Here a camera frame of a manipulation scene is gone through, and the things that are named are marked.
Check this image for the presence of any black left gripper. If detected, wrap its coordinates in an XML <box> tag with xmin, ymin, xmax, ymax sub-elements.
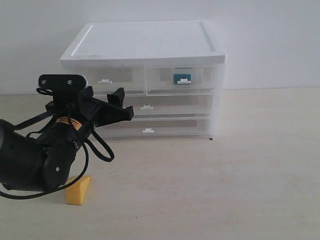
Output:
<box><xmin>44</xmin><ymin>85</ymin><xmax>134</xmax><ymax>135</ymax></box>

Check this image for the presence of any teal bottle with white cap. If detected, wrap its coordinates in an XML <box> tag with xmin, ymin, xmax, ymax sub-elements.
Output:
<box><xmin>173</xmin><ymin>67</ymin><xmax>195</xmax><ymax>85</ymax></box>

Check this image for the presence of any yellow wedge sponge block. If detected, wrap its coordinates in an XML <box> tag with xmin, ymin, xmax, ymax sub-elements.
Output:
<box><xmin>64</xmin><ymin>175</ymin><xmax>91</xmax><ymax>206</ymax></box>

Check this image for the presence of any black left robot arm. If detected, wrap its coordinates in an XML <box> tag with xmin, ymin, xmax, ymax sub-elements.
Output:
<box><xmin>0</xmin><ymin>87</ymin><xmax>134</xmax><ymax>199</ymax></box>

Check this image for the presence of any clear bottom wide drawer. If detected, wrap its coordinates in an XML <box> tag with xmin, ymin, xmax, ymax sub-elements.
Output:
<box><xmin>95</xmin><ymin>117</ymin><xmax>214</xmax><ymax>139</ymax></box>

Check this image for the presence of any clear wide drawer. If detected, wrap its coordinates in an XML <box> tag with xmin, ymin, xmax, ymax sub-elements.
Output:
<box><xmin>95</xmin><ymin>117</ymin><xmax>214</xmax><ymax>139</ymax></box>
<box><xmin>81</xmin><ymin>93</ymin><xmax>215</xmax><ymax>118</ymax></box>

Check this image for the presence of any clear middle wide drawer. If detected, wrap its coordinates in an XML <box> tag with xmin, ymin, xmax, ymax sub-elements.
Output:
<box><xmin>81</xmin><ymin>93</ymin><xmax>215</xmax><ymax>118</ymax></box>

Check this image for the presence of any white plastic drawer cabinet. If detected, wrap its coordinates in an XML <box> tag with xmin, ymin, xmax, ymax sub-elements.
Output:
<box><xmin>60</xmin><ymin>20</ymin><xmax>227</xmax><ymax>139</ymax></box>

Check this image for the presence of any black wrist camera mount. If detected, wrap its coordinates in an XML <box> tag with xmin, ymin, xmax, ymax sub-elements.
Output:
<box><xmin>36</xmin><ymin>74</ymin><xmax>87</xmax><ymax>103</ymax></box>

